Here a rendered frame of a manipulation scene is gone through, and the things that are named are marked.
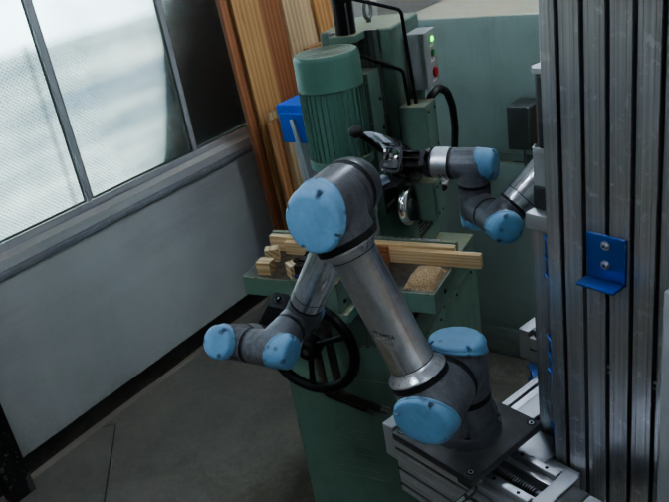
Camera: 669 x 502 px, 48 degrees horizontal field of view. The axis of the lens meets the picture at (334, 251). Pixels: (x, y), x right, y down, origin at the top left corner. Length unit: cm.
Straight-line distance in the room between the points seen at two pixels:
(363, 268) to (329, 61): 77
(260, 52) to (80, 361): 159
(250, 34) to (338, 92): 166
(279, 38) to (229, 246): 104
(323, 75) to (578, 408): 100
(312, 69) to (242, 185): 188
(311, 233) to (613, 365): 61
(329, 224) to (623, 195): 48
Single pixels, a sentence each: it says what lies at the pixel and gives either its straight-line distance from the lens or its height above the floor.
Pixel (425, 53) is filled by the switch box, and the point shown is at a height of 143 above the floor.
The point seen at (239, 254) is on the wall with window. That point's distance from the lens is 381.
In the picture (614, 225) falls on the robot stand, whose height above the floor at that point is 130.
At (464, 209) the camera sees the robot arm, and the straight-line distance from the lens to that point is 179.
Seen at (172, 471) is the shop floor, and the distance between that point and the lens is 304.
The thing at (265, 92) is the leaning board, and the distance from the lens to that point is 363.
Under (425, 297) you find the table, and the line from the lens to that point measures 198.
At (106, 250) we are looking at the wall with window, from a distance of 325.
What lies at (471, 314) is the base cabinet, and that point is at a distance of 256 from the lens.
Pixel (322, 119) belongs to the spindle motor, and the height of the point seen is 135.
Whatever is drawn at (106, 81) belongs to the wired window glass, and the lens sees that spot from 330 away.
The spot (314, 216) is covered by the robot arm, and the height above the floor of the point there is 139.
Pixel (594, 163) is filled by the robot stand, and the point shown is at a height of 140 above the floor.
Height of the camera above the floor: 186
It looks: 25 degrees down
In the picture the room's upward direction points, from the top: 10 degrees counter-clockwise
